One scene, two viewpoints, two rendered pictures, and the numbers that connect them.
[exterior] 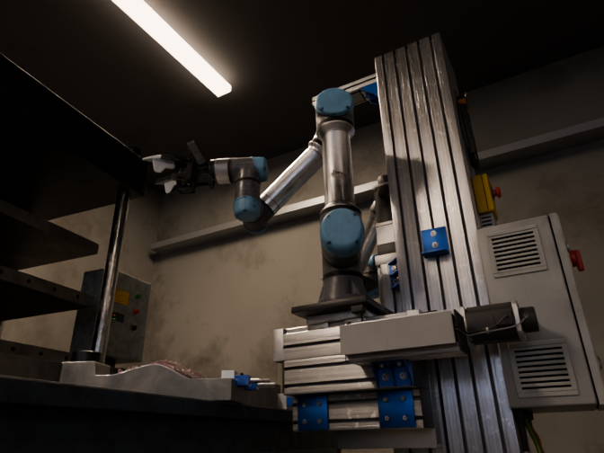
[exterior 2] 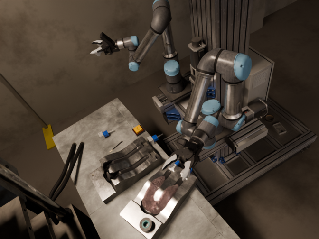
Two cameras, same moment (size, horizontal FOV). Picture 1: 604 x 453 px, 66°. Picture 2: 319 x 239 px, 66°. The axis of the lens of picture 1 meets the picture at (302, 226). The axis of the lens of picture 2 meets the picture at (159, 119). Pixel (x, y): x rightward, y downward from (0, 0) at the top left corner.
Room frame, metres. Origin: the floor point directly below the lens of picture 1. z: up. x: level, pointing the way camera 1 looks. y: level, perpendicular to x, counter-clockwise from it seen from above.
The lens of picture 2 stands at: (0.82, 0.80, 2.44)
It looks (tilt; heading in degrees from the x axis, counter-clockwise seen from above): 50 degrees down; 316
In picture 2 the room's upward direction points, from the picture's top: 17 degrees counter-clockwise
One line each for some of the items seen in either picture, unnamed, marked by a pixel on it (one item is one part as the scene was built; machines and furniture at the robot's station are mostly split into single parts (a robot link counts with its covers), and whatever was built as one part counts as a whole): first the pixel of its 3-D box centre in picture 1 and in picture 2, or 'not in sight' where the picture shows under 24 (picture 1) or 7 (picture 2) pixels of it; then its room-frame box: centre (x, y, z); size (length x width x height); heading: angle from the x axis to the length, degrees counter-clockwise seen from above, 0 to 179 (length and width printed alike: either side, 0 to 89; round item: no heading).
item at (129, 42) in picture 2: (370, 265); (131, 42); (2.03, -0.31, 1.43); 0.11 x 0.08 x 0.09; 35
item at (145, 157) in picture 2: not in sight; (124, 162); (1.77, 0.36, 0.92); 0.35 x 0.16 x 0.09; 68
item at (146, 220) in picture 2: (85, 359); (146, 225); (1.38, 0.63, 0.93); 0.08 x 0.08 x 0.04
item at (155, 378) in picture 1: (157, 386); (160, 197); (1.42, 0.43, 0.85); 0.50 x 0.26 x 0.11; 85
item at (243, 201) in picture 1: (248, 202); (205, 137); (1.20, 0.16, 1.34); 0.11 x 0.08 x 0.11; 177
